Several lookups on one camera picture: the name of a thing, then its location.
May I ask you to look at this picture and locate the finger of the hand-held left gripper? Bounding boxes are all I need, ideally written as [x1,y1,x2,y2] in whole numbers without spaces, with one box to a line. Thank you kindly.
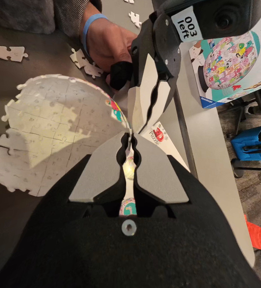
[139,78,174,134]
[127,53,159,134]

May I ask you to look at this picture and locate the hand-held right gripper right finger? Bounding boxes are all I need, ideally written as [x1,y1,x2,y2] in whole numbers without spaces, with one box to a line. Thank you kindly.
[131,133,190,218]

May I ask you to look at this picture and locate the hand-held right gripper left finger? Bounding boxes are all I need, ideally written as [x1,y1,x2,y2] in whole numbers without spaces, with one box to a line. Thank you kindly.
[69,132,131,217]

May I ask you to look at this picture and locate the white curved puzzle dome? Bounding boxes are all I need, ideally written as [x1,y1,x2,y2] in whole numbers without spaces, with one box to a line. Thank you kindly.
[0,74,133,197]

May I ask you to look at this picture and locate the joined white puzzle strip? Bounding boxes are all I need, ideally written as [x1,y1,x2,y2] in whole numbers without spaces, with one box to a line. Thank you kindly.
[0,45,29,62]

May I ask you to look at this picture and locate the person's left forearm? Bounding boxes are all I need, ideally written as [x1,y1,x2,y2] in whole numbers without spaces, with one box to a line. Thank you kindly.
[54,0,104,43]

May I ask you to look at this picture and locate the puzzle instruction leaflet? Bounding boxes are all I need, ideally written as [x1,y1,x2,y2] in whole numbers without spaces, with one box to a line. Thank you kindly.
[119,121,190,217]

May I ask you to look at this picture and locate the cluster of white puzzle pieces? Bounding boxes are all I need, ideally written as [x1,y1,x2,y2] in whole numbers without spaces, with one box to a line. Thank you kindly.
[123,0,142,29]

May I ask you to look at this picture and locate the white puzzle piece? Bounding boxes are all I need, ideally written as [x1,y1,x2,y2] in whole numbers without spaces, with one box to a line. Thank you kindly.
[83,61,104,78]
[70,48,86,68]

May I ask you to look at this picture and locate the puzzle ball cardboard box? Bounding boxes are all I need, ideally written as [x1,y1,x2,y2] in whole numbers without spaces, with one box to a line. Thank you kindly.
[189,0,261,109]

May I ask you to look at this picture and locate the person's left hand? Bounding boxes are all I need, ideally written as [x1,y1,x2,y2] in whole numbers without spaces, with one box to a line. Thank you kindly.
[85,22,138,73]

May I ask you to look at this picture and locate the blue wristband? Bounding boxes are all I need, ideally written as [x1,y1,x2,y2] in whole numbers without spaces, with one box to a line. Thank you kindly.
[82,13,109,57]

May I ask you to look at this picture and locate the blue fabric bag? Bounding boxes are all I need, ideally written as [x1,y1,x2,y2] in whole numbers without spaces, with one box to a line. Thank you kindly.
[230,125,261,161]

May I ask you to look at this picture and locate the person's grey jacket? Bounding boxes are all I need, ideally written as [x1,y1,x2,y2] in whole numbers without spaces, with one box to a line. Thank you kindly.
[0,0,55,34]

